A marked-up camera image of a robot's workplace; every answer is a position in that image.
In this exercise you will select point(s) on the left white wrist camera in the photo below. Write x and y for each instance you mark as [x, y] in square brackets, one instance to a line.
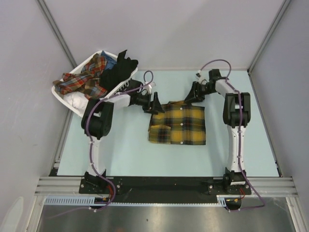
[150, 87]

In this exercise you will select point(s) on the red plaid shirt in basket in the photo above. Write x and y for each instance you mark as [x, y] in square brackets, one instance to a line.
[85, 82]

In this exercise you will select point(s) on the black shirt in basket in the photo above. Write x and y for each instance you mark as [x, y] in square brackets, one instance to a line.
[121, 71]

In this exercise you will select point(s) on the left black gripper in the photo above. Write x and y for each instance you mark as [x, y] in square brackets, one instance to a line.
[148, 107]

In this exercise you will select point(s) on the white slotted cable duct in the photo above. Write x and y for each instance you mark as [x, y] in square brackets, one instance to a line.
[91, 201]

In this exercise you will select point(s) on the white shirt in basket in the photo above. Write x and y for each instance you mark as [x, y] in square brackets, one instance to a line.
[76, 100]

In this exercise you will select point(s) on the blue shirt in basket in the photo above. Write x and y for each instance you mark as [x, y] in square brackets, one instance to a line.
[110, 61]

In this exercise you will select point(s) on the aluminium frame rail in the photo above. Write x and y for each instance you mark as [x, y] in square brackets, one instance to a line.
[265, 186]

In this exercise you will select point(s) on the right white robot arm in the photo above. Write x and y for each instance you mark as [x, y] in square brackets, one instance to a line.
[236, 116]

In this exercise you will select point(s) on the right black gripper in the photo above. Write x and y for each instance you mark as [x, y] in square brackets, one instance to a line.
[194, 96]

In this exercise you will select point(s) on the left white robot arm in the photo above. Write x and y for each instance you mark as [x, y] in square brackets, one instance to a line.
[97, 123]

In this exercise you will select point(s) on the right corner aluminium post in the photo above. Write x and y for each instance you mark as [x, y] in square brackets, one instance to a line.
[271, 30]

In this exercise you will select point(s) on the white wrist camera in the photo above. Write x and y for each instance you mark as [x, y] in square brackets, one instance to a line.
[199, 77]
[150, 87]

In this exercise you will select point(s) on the left corner aluminium post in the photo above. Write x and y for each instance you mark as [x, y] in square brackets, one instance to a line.
[56, 31]

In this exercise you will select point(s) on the white plastic laundry basket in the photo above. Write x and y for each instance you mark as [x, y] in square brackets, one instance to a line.
[122, 86]

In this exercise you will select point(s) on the yellow plaid long sleeve shirt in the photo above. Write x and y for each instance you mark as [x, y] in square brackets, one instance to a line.
[179, 124]

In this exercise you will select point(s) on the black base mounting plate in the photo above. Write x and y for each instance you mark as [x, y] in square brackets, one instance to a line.
[191, 190]

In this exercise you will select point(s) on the corner aluminium post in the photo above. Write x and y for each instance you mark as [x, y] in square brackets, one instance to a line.
[271, 30]
[56, 31]

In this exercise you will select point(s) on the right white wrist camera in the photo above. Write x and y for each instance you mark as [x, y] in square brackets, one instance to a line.
[199, 77]

